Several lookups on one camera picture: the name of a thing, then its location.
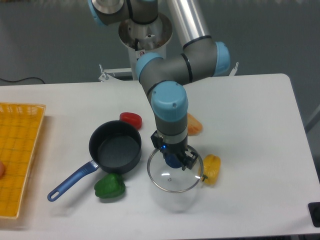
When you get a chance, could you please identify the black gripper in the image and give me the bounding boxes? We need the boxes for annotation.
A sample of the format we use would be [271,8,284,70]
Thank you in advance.
[150,131,199,171]

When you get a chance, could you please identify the yellow bell pepper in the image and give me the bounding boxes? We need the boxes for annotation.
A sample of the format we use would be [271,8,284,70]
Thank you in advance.
[199,154,221,186]

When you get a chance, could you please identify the dark saucepan blue handle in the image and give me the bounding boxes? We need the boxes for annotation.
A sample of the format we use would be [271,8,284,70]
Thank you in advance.
[47,120,142,202]

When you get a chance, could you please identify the black device at table corner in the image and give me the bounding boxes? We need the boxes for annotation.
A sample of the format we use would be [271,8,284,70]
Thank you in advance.
[308,202,320,228]

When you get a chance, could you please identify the red bell pepper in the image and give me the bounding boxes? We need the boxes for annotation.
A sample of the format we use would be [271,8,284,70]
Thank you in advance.
[119,112,143,130]

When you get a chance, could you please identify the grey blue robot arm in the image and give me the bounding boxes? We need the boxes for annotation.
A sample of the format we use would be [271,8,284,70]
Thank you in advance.
[88,0,231,169]

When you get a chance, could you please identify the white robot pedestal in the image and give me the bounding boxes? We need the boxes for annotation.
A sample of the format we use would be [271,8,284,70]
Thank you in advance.
[118,13,173,81]

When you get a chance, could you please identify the glass lid blue knob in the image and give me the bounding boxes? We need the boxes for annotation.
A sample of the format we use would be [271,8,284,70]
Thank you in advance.
[147,145,204,194]

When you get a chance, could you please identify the yellow woven basket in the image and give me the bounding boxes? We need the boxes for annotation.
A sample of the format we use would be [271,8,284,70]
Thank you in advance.
[0,102,46,219]

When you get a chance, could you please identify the green bell pepper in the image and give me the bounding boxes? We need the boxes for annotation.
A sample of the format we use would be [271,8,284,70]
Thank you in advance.
[94,173,126,199]

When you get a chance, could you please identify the white metal mounting frame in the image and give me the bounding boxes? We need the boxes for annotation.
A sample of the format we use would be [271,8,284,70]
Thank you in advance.
[98,61,240,82]

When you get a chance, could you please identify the black cable on floor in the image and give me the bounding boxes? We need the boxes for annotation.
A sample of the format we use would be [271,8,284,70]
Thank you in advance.
[0,77,46,84]

